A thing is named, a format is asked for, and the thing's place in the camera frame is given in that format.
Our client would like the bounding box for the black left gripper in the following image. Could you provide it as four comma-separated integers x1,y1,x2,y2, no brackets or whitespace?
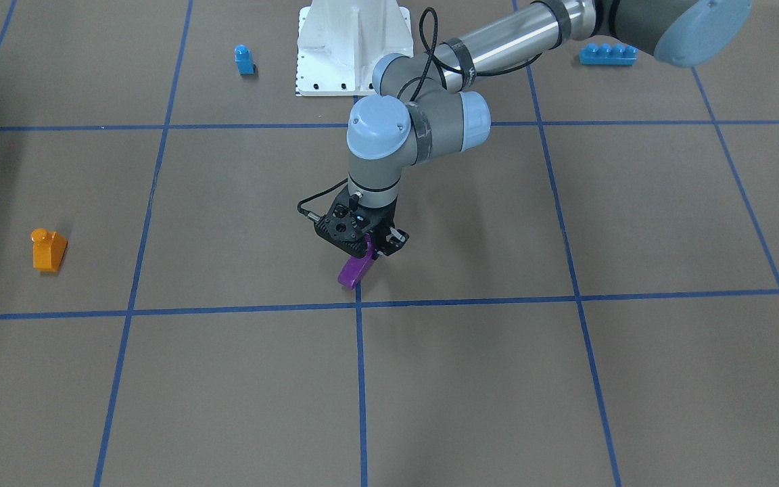
333,188,409,261

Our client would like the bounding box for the purple trapezoid block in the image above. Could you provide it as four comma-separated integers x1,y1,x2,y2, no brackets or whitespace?
337,234,377,290

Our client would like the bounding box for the orange trapezoid block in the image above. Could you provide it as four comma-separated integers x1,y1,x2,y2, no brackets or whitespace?
30,228,68,273

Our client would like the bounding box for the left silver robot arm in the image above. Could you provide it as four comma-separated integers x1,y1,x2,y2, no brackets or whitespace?
299,1,752,258

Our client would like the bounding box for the small blue block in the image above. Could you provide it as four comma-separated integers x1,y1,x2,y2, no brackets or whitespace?
234,44,256,75

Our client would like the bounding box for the long blue block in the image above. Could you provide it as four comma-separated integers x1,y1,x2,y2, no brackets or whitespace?
578,43,639,66

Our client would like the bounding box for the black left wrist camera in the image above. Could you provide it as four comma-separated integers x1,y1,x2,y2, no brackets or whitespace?
314,213,368,258

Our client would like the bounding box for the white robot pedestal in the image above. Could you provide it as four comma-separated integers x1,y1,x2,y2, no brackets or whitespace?
295,1,413,97

